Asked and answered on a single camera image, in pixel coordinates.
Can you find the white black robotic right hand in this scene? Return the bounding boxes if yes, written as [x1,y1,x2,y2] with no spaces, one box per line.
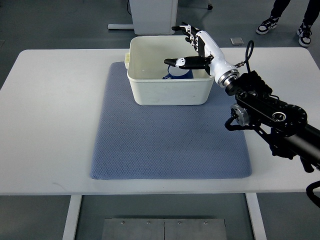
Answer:
[164,22,240,88]

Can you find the blue mug white inside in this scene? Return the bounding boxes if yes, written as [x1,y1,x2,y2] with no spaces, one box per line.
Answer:
[163,65,194,80]

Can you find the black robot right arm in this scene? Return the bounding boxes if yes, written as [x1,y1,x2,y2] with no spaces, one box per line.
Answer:
[224,40,320,173]

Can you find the cream plastic box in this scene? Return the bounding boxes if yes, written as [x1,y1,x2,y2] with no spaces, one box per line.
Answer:
[125,35,214,106]

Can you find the grey floor socket plate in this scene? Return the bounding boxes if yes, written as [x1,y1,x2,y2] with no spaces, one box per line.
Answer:
[230,37,245,46]

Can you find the person in dark trousers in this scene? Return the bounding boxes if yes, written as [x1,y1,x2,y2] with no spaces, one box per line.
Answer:
[256,0,320,48]

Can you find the blue textured mat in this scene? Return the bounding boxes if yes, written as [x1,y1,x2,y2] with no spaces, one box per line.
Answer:
[90,62,252,180]

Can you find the metal floor plate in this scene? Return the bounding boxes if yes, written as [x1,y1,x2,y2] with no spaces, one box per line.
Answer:
[101,218,227,240]

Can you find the white pedestal furniture base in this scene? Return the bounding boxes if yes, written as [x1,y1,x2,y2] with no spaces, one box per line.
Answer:
[107,0,178,36]

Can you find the white table frame legs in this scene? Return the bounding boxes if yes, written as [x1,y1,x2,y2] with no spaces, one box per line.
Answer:
[62,193,267,240]

